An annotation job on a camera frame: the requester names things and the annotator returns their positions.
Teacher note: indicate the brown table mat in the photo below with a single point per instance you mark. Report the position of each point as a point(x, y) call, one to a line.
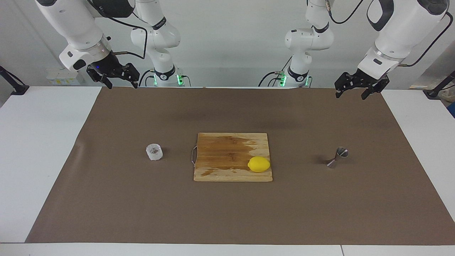
point(231, 213)

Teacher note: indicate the blue object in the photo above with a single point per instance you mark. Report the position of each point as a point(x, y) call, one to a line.
point(451, 109)

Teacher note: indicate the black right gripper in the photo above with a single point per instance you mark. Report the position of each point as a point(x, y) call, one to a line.
point(106, 65)

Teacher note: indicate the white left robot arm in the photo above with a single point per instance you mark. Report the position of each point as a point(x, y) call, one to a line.
point(398, 32)

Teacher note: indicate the white labelled box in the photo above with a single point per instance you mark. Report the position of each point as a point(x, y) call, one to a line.
point(64, 77)

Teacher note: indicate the yellow lemon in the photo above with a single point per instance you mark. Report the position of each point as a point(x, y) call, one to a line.
point(258, 164)

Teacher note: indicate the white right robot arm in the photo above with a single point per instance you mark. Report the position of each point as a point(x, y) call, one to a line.
point(74, 25)

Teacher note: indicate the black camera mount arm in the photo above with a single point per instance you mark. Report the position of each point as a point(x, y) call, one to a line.
point(16, 87)
point(435, 91)

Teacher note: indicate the light wooden plank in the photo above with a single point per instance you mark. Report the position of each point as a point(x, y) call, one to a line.
point(419, 86)

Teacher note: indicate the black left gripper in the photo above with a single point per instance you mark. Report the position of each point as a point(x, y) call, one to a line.
point(366, 78)

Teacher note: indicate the steel double jigger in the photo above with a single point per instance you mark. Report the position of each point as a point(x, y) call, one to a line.
point(337, 157)

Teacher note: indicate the wooden cutting board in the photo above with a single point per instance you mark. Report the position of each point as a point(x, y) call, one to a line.
point(220, 156)

